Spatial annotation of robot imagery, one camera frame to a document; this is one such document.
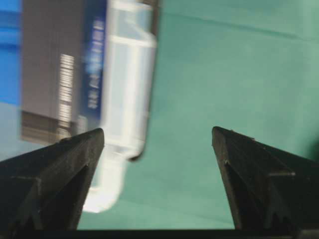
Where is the clear plastic storage case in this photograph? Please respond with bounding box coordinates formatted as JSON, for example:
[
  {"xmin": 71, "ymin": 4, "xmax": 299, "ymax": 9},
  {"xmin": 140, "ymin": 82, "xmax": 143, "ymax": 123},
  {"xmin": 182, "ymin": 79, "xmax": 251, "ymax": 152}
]
[{"xmin": 0, "ymin": 0, "xmax": 160, "ymax": 213}]

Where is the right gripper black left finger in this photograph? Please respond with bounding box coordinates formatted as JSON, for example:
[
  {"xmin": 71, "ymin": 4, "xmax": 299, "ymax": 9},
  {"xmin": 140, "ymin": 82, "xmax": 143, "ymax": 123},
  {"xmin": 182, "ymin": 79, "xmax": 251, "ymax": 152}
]
[{"xmin": 0, "ymin": 128, "xmax": 104, "ymax": 239}]

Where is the left black camera box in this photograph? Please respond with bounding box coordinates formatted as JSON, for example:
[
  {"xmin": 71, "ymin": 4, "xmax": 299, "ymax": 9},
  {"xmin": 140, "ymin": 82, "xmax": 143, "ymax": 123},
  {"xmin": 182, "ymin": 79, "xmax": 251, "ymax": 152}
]
[{"xmin": 20, "ymin": 0, "xmax": 107, "ymax": 145}]

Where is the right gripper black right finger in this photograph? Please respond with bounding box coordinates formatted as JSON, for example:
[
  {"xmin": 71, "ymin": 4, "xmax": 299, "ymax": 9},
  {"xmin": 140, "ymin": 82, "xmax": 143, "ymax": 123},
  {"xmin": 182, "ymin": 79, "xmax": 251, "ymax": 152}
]
[{"xmin": 212, "ymin": 126, "xmax": 319, "ymax": 239}]

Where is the blue liner inside case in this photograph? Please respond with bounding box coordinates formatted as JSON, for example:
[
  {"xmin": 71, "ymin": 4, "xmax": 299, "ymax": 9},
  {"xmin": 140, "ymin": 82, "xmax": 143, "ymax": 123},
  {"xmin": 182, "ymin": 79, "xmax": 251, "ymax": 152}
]
[{"xmin": 0, "ymin": 0, "xmax": 22, "ymax": 105}]

